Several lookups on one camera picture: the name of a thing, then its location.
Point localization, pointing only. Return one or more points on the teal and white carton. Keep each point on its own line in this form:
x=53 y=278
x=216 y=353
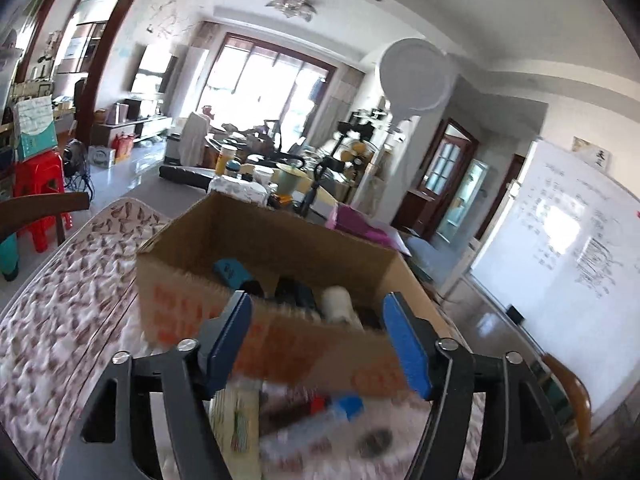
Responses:
x=36 y=130

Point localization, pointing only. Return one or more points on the calligraphy wall picture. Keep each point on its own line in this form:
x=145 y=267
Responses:
x=592 y=154

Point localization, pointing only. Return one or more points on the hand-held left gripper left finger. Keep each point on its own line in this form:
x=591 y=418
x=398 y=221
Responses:
x=227 y=345

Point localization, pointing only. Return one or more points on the green and white packet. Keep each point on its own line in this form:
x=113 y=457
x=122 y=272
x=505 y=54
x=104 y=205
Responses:
x=235 y=425

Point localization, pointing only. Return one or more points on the black plastic device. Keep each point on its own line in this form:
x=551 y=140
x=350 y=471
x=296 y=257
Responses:
x=252 y=290

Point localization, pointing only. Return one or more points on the yellow jar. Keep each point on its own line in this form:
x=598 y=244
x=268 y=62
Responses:
x=226 y=157

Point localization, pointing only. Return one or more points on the long black object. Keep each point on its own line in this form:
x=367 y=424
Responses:
x=182 y=176

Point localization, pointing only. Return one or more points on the dark round lid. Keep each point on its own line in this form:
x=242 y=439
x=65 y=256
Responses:
x=375 y=444

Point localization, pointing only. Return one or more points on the red and black pen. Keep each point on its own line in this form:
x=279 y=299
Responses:
x=295 y=410

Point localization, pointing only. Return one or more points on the ceiling lamp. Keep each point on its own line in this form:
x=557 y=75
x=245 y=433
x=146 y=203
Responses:
x=291 y=6

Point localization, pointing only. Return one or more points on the green cup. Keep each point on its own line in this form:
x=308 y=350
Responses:
x=289 y=180

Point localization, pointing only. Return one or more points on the printed cardboard box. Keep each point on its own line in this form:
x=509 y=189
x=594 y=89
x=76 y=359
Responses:
x=300 y=340

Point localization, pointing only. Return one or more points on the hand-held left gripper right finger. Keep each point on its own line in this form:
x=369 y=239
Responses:
x=405 y=345

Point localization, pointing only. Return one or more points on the clear tube with blue cap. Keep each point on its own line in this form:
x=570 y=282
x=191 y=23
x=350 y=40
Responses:
x=310 y=432

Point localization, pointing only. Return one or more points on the white paper cup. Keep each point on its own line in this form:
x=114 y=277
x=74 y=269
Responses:
x=263 y=177

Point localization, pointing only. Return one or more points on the large balcony window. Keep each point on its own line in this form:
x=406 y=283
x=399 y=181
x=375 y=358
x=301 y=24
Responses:
x=260 y=95

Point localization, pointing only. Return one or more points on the television cabinet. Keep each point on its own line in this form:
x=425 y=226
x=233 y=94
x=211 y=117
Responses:
x=145 y=130

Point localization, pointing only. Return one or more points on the white tissue pack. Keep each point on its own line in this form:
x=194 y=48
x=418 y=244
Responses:
x=237 y=189

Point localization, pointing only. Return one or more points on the dark wooden chair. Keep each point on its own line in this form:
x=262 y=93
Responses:
x=35 y=210

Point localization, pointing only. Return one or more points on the red plastic stool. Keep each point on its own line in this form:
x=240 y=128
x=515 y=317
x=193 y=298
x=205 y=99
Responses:
x=40 y=180

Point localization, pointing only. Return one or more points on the white covered chair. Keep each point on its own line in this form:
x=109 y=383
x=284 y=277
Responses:
x=192 y=140

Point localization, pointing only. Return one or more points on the small black floor fan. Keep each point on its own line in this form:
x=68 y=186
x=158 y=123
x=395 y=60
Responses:
x=76 y=160

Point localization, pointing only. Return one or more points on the light wooden chair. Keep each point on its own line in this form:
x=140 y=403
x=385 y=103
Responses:
x=575 y=395

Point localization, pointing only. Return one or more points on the black whiteboard eraser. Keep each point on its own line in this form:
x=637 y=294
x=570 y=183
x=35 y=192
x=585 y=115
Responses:
x=515 y=314

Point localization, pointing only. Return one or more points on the whiteboard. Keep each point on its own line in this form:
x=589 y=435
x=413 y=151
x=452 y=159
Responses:
x=565 y=270

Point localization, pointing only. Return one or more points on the yellow standing fan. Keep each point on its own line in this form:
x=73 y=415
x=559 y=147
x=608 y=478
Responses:
x=359 y=154

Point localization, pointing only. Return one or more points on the wall television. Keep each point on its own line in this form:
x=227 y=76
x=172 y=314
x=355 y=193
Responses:
x=152 y=70

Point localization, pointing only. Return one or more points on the pink and purple box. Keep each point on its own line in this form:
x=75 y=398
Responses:
x=360 y=225

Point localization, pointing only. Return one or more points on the brown wooden door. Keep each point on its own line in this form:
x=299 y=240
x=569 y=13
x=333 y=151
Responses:
x=440 y=180

